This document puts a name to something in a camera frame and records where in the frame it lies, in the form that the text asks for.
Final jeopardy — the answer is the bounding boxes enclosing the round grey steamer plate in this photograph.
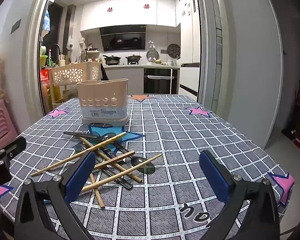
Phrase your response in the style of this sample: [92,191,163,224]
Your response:
[146,49,159,62]

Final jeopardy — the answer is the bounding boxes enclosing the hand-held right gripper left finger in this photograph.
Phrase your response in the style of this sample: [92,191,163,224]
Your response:
[14,151,96,240]

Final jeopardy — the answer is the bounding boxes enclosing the black kitchen faucet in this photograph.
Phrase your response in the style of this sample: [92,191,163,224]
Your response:
[50,44,63,63]

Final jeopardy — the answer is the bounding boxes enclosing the dark jacket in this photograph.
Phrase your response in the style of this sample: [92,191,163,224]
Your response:
[100,65,110,81]

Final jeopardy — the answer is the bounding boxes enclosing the black-handled utensil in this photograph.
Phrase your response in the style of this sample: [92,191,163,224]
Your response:
[98,150,133,189]
[63,131,101,140]

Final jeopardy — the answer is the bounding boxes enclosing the beige perforated utensil holder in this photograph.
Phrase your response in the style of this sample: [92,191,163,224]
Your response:
[76,78,130,125]

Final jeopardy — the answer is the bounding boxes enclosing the white fridge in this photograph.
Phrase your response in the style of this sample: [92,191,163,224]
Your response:
[178,0,201,98]

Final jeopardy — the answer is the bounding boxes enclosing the dark wall switch panel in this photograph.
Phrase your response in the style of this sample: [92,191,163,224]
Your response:
[11,19,22,33]

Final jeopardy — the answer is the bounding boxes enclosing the white spice shelf rack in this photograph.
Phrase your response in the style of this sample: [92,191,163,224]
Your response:
[78,50,100,63]

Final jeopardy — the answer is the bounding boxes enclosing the green plastic basket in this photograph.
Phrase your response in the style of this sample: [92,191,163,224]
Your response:
[40,46,49,68]

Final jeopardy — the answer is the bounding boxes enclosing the dark round wall rack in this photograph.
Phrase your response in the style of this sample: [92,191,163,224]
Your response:
[167,44,181,57]

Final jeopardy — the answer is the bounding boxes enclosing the black range hood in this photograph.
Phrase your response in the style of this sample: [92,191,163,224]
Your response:
[99,25,147,52]

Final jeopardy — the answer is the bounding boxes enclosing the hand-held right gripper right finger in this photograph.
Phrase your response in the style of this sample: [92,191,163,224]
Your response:
[199,150,282,240]

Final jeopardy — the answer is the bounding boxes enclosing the black built-in oven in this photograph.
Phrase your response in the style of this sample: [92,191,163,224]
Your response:
[143,68,179,95]

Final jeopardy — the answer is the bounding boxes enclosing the yellow oil bottle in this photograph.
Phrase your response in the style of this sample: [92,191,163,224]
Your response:
[47,84,63,104]

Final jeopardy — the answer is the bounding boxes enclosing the grey sliding door frame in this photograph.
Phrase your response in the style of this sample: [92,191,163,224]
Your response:
[27,0,232,120]

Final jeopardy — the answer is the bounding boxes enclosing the checked star-print tablecloth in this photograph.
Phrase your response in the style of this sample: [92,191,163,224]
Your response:
[0,94,295,240]

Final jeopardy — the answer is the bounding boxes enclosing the black wok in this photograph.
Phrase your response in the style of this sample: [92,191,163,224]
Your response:
[102,54,121,65]

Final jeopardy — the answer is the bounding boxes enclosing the black cooking pot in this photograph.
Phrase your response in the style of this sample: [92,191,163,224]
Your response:
[125,54,142,63]

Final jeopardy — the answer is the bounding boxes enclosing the white upper cabinets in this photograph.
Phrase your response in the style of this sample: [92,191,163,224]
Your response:
[80,0,177,32]

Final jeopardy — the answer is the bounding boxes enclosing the beige flower-cutout basket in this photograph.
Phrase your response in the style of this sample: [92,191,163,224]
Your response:
[48,61,101,85]

